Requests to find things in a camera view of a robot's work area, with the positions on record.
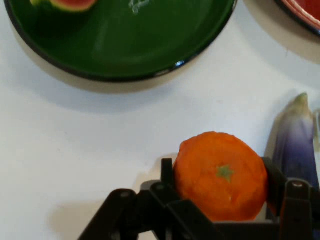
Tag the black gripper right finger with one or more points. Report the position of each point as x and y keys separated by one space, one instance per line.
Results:
x=297 y=212

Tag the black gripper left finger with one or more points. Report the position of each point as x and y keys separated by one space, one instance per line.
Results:
x=150 y=215

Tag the toy orange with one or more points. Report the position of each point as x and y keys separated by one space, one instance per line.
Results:
x=220 y=175

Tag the purple toy eggplant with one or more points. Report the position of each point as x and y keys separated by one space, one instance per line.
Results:
x=297 y=145

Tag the dark green plate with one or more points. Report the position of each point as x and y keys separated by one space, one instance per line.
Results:
x=120 y=42

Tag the red plate with black rim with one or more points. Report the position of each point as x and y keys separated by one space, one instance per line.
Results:
x=303 y=11

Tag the toy watermelon slice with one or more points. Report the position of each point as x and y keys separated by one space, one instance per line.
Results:
x=67 y=4

